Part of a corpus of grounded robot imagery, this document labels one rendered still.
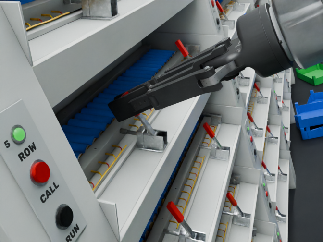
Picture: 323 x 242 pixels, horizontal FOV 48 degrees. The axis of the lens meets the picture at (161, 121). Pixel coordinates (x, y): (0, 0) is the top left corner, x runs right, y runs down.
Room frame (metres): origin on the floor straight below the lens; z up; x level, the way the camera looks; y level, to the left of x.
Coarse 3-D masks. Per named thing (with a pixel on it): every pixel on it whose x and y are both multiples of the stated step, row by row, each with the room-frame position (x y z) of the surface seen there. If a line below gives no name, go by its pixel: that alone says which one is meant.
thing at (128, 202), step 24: (168, 48) 0.89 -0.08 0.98; (192, 48) 0.85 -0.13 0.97; (72, 96) 0.59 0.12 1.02; (168, 120) 0.54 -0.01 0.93; (192, 120) 0.58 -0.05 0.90; (120, 144) 0.48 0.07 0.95; (168, 144) 0.47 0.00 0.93; (120, 168) 0.42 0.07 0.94; (144, 168) 0.42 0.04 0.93; (168, 168) 0.45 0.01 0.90; (120, 192) 0.38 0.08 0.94; (144, 192) 0.37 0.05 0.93; (120, 216) 0.34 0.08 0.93; (144, 216) 0.36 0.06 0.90; (120, 240) 0.30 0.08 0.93
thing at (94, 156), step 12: (180, 60) 0.78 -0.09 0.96; (132, 120) 0.53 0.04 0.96; (108, 132) 0.48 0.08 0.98; (96, 144) 0.45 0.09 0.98; (108, 144) 0.45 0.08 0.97; (84, 156) 0.42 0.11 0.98; (96, 156) 0.42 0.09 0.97; (84, 168) 0.39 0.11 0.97; (96, 168) 0.42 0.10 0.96; (108, 168) 0.41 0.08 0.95
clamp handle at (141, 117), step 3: (126, 93) 0.47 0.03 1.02; (138, 114) 0.46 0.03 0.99; (141, 114) 0.47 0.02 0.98; (138, 117) 0.47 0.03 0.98; (141, 117) 0.47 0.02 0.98; (144, 117) 0.47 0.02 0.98; (141, 120) 0.47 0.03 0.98; (144, 120) 0.47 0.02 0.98; (144, 123) 0.46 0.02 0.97; (147, 123) 0.47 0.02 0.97; (144, 126) 0.46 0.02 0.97; (147, 126) 0.46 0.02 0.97; (150, 126) 0.47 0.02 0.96; (147, 129) 0.46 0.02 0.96; (150, 129) 0.47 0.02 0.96; (150, 132) 0.46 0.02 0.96; (153, 132) 0.47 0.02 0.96
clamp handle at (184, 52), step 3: (177, 42) 0.71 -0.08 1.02; (180, 42) 0.71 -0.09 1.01; (177, 45) 0.71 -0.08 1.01; (180, 45) 0.71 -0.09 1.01; (180, 48) 0.71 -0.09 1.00; (183, 48) 0.71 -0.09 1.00; (183, 51) 0.70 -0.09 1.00; (186, 51) 0.71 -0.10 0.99; (183, 54) 0.71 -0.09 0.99; (186, 54) 0.70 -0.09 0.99; (186, 57) 0.70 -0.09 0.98; (189, 57) 0.71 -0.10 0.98
